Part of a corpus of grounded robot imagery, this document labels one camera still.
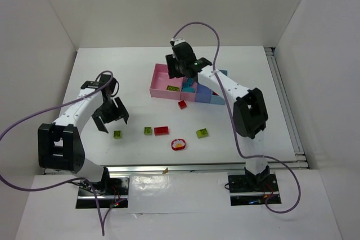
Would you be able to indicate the blue sorting container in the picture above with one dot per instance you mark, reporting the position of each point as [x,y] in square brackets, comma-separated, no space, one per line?
[204,95]

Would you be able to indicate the pink sorting container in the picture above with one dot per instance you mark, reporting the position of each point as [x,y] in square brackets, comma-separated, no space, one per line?
[163,87]

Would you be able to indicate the long lime lego brick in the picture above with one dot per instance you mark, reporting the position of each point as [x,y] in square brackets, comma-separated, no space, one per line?
[173,88]

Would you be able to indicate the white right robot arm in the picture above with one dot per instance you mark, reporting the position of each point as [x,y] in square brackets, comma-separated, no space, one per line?
[246,106]

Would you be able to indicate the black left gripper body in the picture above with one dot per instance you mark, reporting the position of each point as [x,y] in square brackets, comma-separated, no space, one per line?
[109,112]

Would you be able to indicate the small teal lego brick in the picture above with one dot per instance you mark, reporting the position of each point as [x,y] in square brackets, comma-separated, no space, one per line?
[188,83]

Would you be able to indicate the small lime lego brick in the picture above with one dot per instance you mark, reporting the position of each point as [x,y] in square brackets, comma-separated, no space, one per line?
[147,130]

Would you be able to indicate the long red lego brick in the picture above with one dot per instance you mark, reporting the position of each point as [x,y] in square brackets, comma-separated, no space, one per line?
[161,130]

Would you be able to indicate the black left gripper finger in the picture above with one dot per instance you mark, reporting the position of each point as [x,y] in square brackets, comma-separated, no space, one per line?
[121,111]
[99,124]

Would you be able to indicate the small red lego brick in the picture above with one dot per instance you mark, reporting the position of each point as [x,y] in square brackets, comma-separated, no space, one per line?
[182,104]

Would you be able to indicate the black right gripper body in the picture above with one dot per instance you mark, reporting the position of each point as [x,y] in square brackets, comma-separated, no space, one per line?
[174,66]

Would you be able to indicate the red flower lego piece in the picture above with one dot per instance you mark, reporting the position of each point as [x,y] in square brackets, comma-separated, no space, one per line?
[178,144]

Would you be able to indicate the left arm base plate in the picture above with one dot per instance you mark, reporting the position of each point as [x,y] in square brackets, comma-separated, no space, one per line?
[115,194]

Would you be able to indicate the aluminium table rail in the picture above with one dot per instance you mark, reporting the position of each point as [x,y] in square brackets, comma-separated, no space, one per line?
[182,168]

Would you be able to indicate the lime square lego brick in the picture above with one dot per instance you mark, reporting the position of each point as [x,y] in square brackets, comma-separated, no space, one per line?
[117,134]

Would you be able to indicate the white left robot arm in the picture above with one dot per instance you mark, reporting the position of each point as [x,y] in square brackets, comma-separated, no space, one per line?
[59,143]

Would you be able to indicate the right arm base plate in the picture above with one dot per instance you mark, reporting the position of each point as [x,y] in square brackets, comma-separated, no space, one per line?
[241,193]

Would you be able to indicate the long teal lego brick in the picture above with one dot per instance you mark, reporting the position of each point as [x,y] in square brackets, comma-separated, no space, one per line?
[189,89]

